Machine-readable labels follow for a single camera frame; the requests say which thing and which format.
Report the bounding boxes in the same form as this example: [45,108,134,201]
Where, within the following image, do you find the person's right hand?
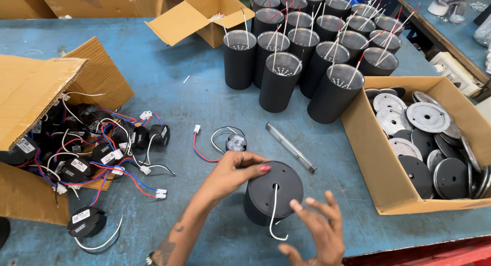
[278,191,346,266]

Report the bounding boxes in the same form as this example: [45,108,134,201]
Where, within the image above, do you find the person's left hand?
[200,151,272,203]

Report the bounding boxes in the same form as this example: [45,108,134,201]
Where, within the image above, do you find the black cylinder lamp housing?
[243,160,304,227]

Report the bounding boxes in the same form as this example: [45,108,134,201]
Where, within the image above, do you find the flat metal bar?
[265,122,318,174]

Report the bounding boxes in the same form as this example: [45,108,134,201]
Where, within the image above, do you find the cardboard box holding discs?
[340,76,491,216]

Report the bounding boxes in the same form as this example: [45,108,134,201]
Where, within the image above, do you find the group of black lamp cylinders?
[223,0,404,125]

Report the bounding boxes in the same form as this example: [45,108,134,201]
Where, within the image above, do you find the pile of round metal discs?
[364,86,491,201]

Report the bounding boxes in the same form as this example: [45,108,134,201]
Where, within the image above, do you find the small open cardboard box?
[144,0,256,49]

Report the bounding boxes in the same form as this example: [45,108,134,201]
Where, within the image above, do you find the tipped cardboard box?
[0,36,135,226]

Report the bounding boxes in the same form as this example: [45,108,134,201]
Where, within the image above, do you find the white power strip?
[429,51,485,97]

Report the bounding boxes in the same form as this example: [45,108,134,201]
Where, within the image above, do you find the large cardboard cartons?
[0,0,185,20]

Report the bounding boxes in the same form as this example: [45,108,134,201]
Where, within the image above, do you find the black round object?
[0,216,11,250]

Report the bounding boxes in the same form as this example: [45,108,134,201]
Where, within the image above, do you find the blue side table with clutter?
[394,0,491,84]

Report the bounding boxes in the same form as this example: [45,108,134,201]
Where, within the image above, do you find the round black driver, looped wires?
[193,124,248,163]

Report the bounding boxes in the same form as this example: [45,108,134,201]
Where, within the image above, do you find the white wire of lamp housing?
[269,183,289,241]

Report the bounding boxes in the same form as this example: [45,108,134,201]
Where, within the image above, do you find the red table frame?
[342,237,491,266]

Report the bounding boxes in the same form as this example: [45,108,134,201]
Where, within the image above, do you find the heap of black wired drivers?
[0,91,178,207]

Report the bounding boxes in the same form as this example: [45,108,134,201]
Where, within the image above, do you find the black driver with white wire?
[67,206,124,252]

